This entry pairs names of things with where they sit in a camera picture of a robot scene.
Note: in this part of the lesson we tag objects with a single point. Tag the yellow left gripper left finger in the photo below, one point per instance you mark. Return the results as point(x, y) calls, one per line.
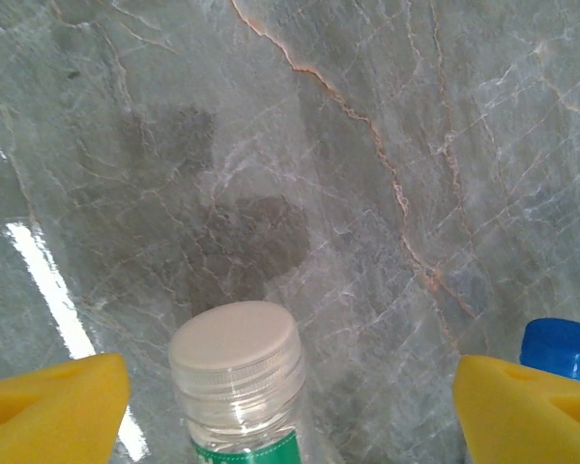
point(48, 415)

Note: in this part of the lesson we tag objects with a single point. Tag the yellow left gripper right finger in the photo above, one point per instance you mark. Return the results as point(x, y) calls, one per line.
point(527, 420)

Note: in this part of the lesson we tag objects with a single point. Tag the clear bottle green label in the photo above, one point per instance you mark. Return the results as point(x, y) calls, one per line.
point(237, 367)

